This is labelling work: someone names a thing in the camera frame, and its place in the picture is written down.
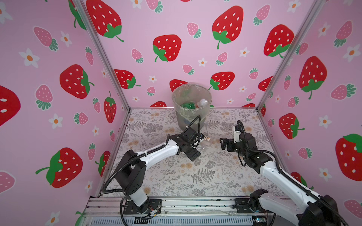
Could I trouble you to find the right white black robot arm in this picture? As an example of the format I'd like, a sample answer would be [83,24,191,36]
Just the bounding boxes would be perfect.
[220,121,348,226]

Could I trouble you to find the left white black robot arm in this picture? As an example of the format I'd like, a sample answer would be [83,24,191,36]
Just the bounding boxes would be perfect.
[102,116,205,212]

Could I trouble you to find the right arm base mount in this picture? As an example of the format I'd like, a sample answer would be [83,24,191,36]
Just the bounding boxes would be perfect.
[232,198,268,214]

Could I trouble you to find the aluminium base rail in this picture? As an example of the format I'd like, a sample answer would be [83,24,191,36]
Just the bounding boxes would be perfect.
[79,196,290,226]

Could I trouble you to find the grey mesh waste bin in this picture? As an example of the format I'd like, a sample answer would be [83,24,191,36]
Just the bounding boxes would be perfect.
[172,83,213,134]

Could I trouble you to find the green bottle yellow cap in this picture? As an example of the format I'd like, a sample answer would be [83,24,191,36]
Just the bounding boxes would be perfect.
[181,102,198,109]

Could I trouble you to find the clear bottle red cap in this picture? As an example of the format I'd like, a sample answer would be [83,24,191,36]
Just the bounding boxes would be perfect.
[195,99,209,108]

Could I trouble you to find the clear plastic bin liner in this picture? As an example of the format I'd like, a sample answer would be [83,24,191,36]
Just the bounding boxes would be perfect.
[172,82,213,127]

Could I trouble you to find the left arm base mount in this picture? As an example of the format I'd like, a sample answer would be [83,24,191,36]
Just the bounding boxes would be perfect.
[122,199,162,215]

